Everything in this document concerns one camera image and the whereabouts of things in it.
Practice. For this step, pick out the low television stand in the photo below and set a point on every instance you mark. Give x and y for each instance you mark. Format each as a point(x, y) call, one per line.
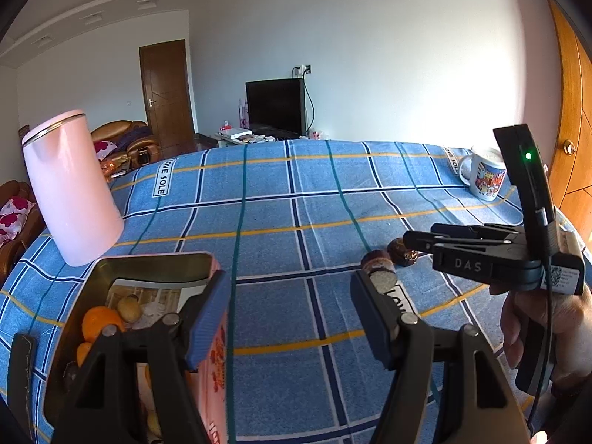
point(268, 139)

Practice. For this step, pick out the brown leather sofa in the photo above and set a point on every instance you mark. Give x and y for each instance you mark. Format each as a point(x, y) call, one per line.
point(11, 259)

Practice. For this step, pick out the white printed mug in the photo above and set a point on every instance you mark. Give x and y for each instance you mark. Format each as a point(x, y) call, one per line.
point(485, 180)

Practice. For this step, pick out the round metal door knob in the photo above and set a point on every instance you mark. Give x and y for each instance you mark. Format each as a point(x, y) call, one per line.
point(568, 148)

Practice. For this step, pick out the pink electric kettle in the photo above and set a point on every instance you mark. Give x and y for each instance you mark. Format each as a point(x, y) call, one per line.
point(69, 194)

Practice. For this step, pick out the white wall socket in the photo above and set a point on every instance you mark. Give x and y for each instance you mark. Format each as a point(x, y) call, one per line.
point(303, 69)

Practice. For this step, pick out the white flat box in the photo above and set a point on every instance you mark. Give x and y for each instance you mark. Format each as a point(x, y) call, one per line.
point(236, 133)

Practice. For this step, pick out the large orange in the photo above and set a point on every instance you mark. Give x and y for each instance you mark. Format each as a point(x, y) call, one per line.
point(101, 323)
point(147, 379)

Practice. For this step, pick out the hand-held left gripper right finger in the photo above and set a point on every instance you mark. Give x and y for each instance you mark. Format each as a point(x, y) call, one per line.
point(370, 321)

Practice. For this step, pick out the brown fruit with cut face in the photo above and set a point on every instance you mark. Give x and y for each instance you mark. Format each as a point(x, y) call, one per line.
point(377, 261)

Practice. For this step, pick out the blue plaid tablecloth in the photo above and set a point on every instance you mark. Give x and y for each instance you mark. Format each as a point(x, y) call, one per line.
point(300, 217)

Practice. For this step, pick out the dark brown wooden door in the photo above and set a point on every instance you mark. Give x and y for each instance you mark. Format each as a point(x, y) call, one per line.
point(166, 101)

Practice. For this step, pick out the dark brown wrinkled fruit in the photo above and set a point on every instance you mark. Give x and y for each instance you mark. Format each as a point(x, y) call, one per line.
point(400, 254)

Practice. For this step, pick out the black television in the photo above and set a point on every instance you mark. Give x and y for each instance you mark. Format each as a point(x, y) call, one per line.
point(275, 106)

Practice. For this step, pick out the brown leather armchair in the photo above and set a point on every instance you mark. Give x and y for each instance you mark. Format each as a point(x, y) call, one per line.
point(120, 127)

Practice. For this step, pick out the small orange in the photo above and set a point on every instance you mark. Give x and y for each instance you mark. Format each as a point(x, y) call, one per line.
point(83, 354)

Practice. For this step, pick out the orange wooden door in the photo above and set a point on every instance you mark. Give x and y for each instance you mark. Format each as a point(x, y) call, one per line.
point(573, 101)

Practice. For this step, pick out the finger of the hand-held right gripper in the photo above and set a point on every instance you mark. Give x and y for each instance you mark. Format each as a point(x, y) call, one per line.
point(453, 230)
point(425, 241)

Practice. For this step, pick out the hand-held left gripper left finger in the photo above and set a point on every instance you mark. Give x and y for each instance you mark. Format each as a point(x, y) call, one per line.
point(208, 323)

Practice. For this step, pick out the person's right hand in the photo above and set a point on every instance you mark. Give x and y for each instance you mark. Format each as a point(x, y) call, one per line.
point(571, 333)

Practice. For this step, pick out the orange plastic bag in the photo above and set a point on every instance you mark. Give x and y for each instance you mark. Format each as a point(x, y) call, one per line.
point(115, 169)

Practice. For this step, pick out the printed paper leaflet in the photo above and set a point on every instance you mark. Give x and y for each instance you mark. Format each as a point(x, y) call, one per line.
point(152, 298)

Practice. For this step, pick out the pink tin box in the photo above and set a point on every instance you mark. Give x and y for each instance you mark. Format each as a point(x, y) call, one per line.
point(152, 266)

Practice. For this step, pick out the white pink floral cushion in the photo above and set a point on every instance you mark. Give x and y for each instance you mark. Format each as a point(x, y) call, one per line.
point(14, 215)
point(105, 149)

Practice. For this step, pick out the purple blanket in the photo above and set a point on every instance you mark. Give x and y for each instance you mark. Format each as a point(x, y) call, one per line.
point(136, 141)

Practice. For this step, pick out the small olive-green fruit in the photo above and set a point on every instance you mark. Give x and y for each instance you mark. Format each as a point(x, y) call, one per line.
point(154, 428)
point(128, 309)

